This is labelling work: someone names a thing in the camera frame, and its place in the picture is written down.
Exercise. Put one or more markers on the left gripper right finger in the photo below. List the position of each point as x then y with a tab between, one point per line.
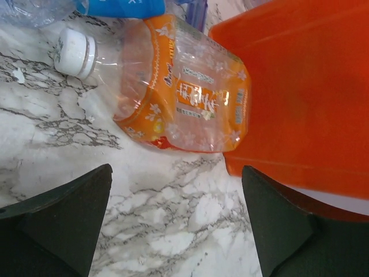
297	235

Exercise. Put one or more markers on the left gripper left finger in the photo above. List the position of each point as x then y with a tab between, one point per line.
55	233

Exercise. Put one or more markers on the large crushed orange bottle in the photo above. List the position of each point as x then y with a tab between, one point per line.
164	83

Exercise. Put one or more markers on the orange plastic bin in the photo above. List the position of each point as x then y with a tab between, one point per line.
308	124

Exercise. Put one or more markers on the blue label water bottle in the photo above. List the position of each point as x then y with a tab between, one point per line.
38	14

